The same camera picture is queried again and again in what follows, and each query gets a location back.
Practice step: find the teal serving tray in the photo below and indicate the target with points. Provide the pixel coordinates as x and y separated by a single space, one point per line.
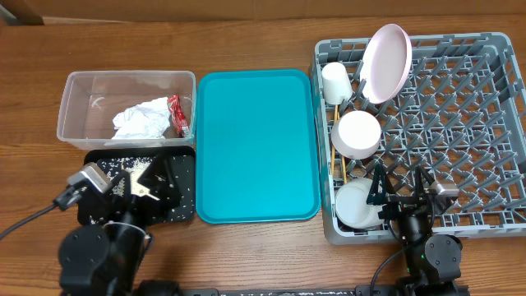
256 152

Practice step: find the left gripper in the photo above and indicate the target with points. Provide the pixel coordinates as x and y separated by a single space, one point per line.
151 210

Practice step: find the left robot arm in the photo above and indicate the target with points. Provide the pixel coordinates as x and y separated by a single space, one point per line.
103 256

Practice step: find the white napkin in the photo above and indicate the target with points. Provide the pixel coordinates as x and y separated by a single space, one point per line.
148 120

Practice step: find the grey dishwasher rack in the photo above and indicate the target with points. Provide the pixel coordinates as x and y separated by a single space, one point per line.
460 115

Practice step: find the clear plastic bin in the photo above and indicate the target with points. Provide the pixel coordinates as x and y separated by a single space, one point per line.
91 99

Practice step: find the wooden chopstick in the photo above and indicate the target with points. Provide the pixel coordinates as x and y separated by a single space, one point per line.
343 169
333 150

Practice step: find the red sauce packet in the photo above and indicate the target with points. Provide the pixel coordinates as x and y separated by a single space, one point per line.
178 118

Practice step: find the pink bowl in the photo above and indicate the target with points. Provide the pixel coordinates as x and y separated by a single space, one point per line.
356 135

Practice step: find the white cup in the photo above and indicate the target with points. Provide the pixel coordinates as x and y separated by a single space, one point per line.
336 84

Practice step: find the grey bowl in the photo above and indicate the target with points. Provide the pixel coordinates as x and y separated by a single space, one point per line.
351 206

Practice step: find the white plate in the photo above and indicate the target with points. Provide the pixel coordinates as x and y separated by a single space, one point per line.
386 63

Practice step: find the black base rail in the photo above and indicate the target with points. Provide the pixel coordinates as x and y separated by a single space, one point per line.
359 290

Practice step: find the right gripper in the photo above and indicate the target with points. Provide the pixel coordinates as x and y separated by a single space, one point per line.
399 205

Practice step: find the white rice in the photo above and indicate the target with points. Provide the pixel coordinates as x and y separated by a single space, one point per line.
183 167

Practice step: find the black tray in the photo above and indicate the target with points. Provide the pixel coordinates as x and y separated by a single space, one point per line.
96 155

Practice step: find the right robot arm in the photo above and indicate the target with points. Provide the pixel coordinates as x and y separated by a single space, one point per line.
432 260

